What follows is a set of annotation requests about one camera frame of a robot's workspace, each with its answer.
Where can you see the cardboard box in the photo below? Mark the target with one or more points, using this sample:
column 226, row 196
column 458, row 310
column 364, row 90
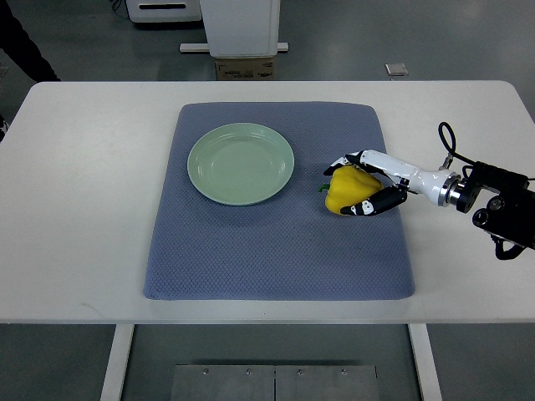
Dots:
column 244, row 69

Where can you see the white cabinet with slot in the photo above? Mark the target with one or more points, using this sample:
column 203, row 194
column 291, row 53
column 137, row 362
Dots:
column 163, row 11

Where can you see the person in black trousers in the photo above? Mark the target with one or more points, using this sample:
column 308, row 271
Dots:
column 22, row 50

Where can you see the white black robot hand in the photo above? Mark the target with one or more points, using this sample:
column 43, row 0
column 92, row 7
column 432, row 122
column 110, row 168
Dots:
column 398, row 179

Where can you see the white table leg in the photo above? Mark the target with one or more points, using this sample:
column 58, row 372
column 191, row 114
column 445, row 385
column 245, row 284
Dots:
column 424, row 362
column 115, row 373

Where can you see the light green plate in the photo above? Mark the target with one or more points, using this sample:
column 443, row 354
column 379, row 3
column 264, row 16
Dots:
column 240, row 164

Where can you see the left white table leg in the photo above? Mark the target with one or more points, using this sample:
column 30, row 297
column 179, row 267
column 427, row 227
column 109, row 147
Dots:
column 115, row 373

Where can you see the small grey floor plate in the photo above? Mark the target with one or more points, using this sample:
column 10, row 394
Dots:
column 396, row 69

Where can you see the blue textured mat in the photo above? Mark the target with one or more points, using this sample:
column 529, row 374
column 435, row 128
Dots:
column 289, row 247

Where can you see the yellow bell pepper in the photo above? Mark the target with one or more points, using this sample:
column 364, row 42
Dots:
column 349, row 186

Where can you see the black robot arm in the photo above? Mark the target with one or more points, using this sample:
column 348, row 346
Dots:
column 508, row 216

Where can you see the right white table leg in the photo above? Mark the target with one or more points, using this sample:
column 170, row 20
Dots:
column 424, row 362

